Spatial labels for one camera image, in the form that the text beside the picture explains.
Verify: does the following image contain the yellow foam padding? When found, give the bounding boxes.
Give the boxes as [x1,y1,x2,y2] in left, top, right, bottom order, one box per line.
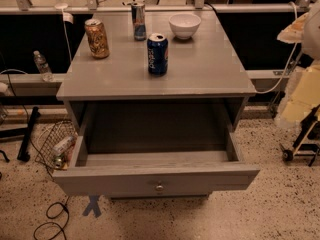
[275,65,320,128]

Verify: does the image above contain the gold soda can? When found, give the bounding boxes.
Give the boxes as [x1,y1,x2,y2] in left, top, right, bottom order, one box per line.
[84,18,110,59]

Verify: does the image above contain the blue Pepsi can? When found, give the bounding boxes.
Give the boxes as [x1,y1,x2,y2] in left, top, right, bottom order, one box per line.
[147,33,168,76]

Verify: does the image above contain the black floor cable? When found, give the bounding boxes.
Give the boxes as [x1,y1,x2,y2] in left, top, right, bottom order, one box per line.
[0,68,73,240]

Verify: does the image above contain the clear plastic water bottle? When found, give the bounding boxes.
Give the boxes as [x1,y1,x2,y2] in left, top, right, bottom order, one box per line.
[33,50,54,82]

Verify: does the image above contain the black stand leg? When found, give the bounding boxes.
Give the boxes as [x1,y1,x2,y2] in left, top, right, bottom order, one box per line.
[17,107,40,162]

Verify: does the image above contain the metal railing frame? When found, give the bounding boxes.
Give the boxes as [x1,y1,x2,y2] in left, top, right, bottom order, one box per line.
[0,0,320,16]

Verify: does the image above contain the white ceramic bowl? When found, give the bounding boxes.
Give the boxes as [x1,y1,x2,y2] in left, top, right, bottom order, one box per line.
[169,13,202,40]

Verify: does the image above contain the blue tape cross marker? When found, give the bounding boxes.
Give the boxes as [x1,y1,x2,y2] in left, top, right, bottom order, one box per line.
[82,196,101,218]

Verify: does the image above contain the round metal drawer knob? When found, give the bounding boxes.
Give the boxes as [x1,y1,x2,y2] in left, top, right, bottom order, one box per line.
[155,183,164,192]

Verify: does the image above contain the slim Red Bull can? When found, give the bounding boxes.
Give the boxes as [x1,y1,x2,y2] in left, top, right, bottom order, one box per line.
[131,2,146,41]

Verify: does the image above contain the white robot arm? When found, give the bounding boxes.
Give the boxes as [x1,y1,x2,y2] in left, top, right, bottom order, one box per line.
[277,1,320,60]

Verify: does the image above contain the white cable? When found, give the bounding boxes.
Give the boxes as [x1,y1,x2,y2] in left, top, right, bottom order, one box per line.
[255,1,300,95]

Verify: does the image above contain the grey wooden nightstand cabinet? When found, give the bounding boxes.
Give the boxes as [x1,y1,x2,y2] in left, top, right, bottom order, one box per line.
[55,9,258,200]

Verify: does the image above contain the wire mesh basket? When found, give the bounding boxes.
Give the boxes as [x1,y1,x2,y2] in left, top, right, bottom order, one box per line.
[36,120,78,172]

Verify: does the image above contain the grey top drawer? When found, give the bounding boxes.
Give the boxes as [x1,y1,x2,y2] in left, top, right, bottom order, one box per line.
[52,103,261,197]

